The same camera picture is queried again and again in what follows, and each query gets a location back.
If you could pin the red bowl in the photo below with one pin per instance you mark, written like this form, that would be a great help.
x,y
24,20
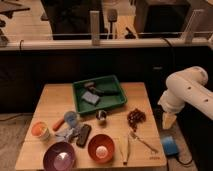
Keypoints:
x,y
101,140

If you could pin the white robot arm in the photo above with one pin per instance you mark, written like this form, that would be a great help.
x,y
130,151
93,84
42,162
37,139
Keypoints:
x,y
185,86

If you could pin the dark red grape bunch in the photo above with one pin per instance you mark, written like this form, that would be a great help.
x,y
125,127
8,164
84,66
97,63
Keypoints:
x,y
134,117

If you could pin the orange carrot toy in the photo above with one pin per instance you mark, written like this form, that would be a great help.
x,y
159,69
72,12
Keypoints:
x,y
58,124

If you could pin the wooden spatula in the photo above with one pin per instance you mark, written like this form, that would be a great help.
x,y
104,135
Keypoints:
x,y
124,148

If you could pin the small metal cup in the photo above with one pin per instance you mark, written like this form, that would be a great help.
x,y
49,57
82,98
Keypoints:
x,y
101,116

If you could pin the green plastic tray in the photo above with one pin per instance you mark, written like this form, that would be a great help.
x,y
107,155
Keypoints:
x,y
106,102

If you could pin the orange and white cup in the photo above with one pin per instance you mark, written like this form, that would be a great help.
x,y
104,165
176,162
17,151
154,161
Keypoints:
x,y
40,131

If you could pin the white egg in bowl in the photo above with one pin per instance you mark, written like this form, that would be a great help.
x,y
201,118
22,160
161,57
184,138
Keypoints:
x,y
101,152

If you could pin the purple bowl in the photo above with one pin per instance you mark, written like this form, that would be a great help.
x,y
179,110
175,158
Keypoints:
x,y
59,157

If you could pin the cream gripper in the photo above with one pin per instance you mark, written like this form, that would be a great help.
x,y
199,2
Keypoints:
x,y
168,119

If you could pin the metal fork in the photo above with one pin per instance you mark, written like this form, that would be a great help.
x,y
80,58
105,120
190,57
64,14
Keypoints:
x,y
134,136

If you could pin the blue sponge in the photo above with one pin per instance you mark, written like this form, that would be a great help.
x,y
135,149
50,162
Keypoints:
x,y
91,98

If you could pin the blue plastic cup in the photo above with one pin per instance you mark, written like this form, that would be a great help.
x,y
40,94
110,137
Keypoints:
x,y
70,118

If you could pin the dark brush in tray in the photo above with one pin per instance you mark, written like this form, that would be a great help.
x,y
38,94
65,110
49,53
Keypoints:
x,y
90,86

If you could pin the black remote control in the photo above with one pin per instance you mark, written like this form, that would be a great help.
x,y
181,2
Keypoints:
x,y
83,135

